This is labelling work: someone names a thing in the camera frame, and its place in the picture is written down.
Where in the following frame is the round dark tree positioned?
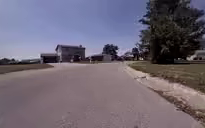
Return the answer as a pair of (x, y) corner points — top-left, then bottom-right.
(102, 43), (120, 61)

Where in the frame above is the grey two-storey house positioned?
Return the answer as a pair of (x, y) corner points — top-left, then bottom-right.
(55, 44), (87, 63)

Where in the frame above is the small dark tree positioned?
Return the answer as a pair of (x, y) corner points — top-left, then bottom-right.
(131, 46), (141, 62)

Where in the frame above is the grey asphalt road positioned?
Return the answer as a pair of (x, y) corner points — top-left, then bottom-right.
(0, 61), (205, 128)

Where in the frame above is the dark low garage building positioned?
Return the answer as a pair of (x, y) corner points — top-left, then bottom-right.
(40, 52), (60, 64)

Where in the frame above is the large dark tree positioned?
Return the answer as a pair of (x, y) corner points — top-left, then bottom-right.
(138, 0), (205, 65)

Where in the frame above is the pale concrete kerb strip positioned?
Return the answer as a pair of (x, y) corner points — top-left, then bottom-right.
(123, 62), (205, 128)

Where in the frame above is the dry grass lawn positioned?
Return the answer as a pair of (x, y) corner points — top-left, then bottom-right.
(128, 60), (205, 97)

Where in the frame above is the dry grass verge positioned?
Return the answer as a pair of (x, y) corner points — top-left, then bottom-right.
(0, 63), (55, 76)

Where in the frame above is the pale house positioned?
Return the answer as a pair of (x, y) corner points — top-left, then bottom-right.
(186, 49), (205, 62)

